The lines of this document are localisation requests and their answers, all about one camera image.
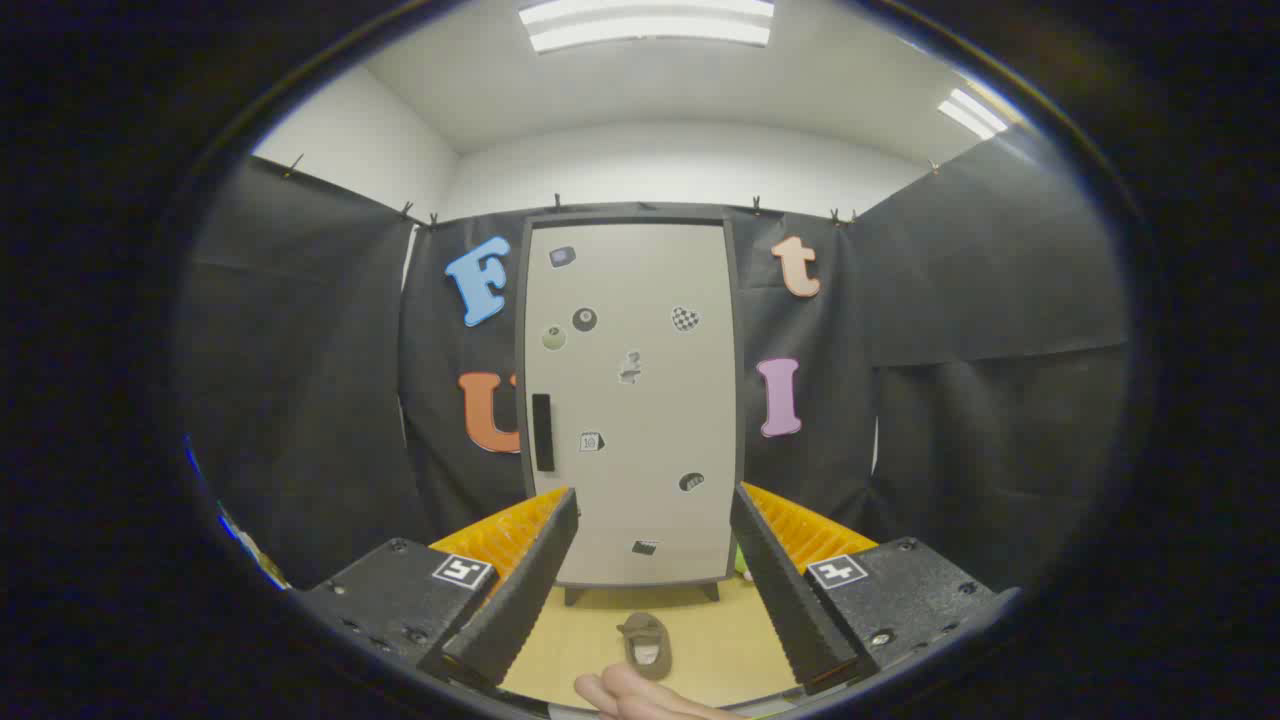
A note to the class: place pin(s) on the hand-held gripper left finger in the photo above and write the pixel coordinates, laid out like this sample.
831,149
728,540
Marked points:
520,600

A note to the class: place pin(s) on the blue lit screen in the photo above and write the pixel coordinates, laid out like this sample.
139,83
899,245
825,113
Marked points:
190,458

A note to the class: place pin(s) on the grey shoe cabinet door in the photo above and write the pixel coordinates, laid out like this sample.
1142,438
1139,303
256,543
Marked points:
640,420

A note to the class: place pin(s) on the white cluttered desk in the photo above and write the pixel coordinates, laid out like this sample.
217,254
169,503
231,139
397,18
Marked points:
258,560

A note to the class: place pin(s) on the large ceiling light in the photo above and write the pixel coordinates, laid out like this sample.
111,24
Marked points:
650,25

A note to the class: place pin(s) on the brown fuzzy shoe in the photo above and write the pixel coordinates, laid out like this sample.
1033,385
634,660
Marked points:
645,640

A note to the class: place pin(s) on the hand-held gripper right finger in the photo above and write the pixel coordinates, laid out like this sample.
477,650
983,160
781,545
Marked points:
785,600

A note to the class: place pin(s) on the black backdrop cloth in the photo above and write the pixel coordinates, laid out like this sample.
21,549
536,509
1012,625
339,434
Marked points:
300,400

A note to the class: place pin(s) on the small ceiling light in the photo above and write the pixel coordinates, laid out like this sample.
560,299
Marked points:
972,112

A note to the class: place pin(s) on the grey shoe cabinet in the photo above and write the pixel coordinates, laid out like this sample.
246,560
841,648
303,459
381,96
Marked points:
573,596

